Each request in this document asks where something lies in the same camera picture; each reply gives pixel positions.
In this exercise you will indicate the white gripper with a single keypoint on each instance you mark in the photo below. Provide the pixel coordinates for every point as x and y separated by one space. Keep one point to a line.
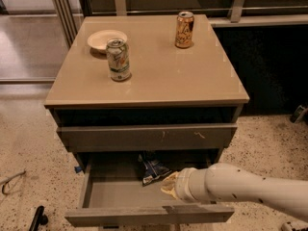
182 184

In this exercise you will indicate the blue chip bag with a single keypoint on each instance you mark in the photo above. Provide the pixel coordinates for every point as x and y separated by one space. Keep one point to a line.
154 168

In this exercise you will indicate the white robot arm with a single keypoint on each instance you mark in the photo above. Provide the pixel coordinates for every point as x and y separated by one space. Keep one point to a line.
226 183

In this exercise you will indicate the open middle drawer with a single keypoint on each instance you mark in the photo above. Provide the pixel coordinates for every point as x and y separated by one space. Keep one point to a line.
112 195

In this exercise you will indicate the grey drawer cabinet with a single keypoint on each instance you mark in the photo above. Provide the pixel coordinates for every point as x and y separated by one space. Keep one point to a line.
167 86

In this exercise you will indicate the blue tape piece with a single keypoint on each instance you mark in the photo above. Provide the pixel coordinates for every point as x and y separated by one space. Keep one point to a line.
77 169

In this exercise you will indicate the white object bottom right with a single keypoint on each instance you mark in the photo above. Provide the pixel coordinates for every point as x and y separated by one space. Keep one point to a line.
294 226

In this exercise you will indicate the black object on floor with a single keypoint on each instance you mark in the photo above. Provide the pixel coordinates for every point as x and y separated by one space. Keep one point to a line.
40 218

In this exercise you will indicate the green white soda can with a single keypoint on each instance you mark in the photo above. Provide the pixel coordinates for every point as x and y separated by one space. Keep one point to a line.
118 59

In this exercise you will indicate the orange soda can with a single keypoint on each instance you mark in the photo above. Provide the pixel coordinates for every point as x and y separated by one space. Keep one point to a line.
184 29

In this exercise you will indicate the white bowl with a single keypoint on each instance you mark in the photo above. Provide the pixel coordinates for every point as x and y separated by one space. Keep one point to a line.
98 40

